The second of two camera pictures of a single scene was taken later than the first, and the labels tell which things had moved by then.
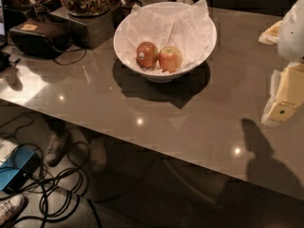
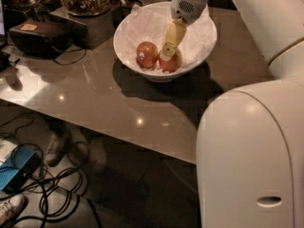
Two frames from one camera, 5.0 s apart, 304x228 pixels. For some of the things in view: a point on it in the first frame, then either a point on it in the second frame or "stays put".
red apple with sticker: x=147 y=54 stays put
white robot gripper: x=293 y=35 → x=186 y=8
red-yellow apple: x=170 y=58 stays put
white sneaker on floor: x=11 y=208 stays put
